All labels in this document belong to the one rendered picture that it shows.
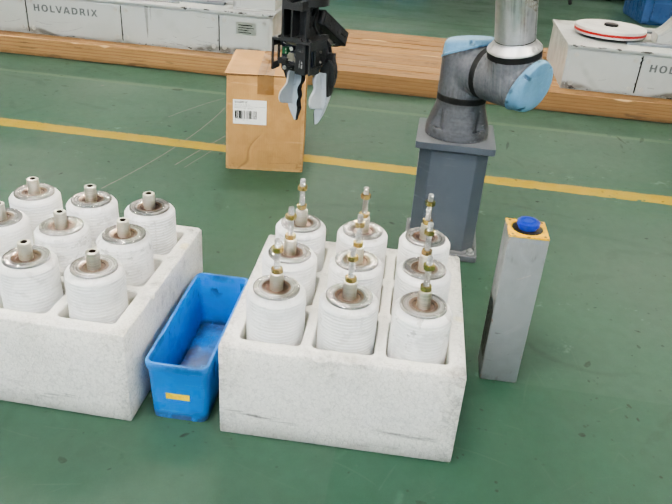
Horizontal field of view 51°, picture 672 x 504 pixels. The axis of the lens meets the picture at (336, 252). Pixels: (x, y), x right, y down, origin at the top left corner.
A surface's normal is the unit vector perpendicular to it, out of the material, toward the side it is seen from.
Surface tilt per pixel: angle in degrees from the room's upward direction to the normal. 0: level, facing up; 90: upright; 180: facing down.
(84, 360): 90
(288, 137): 90
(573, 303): 0
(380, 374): 90
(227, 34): 90
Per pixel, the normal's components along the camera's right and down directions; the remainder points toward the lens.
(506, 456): 0.07, -0.87
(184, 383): -0.13, 0.51
